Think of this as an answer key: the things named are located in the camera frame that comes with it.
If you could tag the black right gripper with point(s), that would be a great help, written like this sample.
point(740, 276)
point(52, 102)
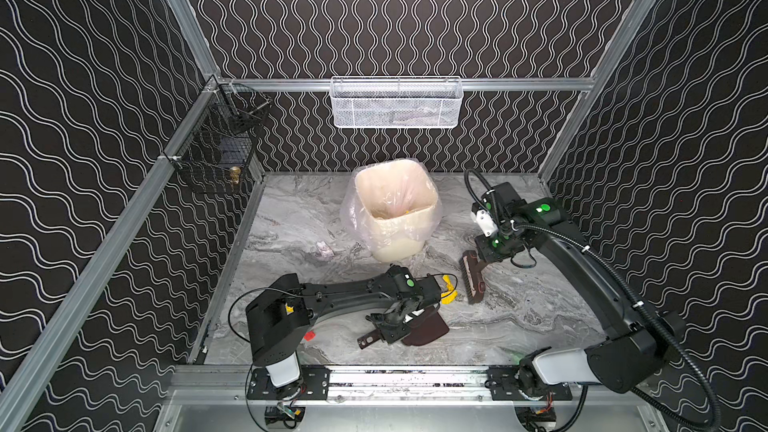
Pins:
point(491, 250)

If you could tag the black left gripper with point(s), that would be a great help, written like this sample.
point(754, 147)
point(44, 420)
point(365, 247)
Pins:
point(387, 326)

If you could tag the brown plastic dustpan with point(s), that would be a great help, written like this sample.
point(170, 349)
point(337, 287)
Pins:
point(417, 329)

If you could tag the brown cartoon-face hand broom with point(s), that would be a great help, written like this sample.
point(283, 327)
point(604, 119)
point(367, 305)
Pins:
point(473, 276)

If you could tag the clear plastic bin liner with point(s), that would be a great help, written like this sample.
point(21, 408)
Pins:
point(390, 210)

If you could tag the cream trash bin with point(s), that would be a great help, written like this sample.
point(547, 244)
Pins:
point(396, 210)

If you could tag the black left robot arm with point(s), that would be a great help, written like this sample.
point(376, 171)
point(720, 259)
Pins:
point(396, 303)

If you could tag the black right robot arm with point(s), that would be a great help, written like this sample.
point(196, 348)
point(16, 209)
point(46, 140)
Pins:
point(631, 351)

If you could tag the yellow paper scrap centre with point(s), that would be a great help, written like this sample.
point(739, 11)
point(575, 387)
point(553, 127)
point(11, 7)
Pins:
point(450, 293)

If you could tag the pink white scrap near bin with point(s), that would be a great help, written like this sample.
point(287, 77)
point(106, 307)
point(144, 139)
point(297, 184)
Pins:
point(324, 250)

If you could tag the small brass bell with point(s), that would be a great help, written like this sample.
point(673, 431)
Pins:
point(235, 173)

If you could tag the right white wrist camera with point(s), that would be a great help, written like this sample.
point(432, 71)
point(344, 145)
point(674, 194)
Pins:
point(483, 218)

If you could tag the white wire wall basket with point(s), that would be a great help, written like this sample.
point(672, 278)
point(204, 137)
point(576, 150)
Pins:
point(382, 102)

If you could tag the black wire wall basket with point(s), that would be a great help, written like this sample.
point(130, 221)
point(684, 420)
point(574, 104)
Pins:
point(225, 135)

